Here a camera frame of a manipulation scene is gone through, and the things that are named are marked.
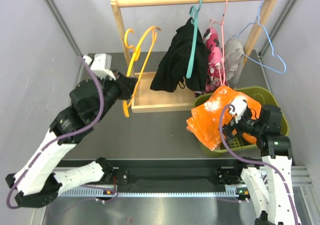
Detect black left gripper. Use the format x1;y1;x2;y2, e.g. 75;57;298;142
93;69;139;123

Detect orange plastic hanger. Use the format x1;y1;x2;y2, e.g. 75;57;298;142
122;25;161;118

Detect orange white trousers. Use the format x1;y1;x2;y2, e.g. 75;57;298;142
186;86;262;151

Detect black trousers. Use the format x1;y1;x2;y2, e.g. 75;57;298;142
150;18;209;93

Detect teal plastic hanger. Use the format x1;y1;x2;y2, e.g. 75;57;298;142
186;0;203;79

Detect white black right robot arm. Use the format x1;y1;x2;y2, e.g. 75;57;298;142
218;101;301;225

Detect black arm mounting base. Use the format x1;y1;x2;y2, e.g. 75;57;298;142
84;166;247;187

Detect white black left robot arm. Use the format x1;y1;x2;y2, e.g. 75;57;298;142
5;70;138;208

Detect pink camouflage trousers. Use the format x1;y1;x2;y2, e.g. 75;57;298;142
194;27;227;98

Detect grey trousers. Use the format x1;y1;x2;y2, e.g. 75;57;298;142
224;38;245;89

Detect wooden clothes rack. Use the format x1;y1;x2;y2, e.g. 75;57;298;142
110;0;277;113

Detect olive green plastic basket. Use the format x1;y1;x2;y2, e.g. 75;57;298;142
193;85;291;157

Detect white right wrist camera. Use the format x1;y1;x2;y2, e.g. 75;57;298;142
228;98;248;123

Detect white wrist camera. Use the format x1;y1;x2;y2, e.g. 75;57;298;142
228;98;248;123
82;53;116;81

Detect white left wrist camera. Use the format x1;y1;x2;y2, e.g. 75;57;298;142
82;53;116;81

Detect grey slotted cable duct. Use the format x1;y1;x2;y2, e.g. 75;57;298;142
49;186;248;198

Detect blue wire hanger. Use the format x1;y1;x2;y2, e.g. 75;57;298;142
232;0;287;75

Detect pink wire hanger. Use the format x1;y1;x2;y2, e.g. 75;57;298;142
209;0;229;86

